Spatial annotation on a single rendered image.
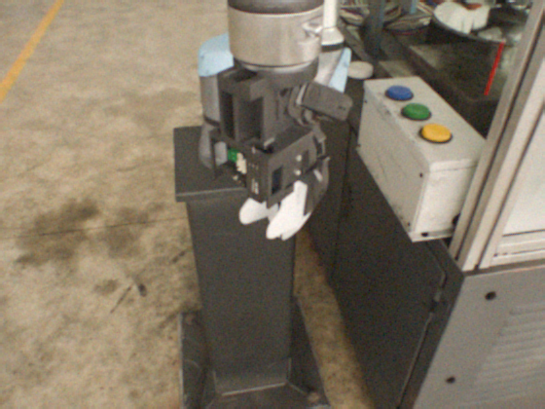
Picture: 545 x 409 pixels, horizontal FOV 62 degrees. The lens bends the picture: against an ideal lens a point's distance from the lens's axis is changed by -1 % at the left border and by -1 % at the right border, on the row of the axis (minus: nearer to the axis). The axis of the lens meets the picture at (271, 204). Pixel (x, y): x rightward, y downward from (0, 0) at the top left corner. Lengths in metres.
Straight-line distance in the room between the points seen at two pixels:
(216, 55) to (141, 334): 1.03
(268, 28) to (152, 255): 1.52
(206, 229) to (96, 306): 0.86
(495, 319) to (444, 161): 0.36
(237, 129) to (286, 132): 0.05
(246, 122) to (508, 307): 0.65
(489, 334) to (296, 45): 0.73
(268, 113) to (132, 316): 1.32
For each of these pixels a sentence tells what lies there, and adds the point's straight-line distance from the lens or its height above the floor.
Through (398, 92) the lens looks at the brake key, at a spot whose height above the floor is 0.91.
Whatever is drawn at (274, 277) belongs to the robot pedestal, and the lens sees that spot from 1.04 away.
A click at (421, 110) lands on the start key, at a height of 0.91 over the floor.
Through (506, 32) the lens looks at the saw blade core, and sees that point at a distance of 1.06.
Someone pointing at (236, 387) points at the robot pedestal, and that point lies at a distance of 1.39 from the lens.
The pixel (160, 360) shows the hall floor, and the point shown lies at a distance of 1.51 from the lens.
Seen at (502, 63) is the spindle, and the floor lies 0.86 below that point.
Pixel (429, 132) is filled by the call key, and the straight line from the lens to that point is 0.72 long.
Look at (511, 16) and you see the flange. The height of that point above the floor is 0.96.
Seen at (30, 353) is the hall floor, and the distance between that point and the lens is 1.66.
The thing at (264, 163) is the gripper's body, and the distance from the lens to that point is 0.38.
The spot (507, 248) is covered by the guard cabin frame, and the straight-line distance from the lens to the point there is 0.75.
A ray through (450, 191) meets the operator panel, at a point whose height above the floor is 0.84.
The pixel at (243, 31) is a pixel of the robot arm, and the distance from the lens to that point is 0.36.
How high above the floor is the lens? 1.25
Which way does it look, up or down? 39 degrees down
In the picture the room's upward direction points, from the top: straight up
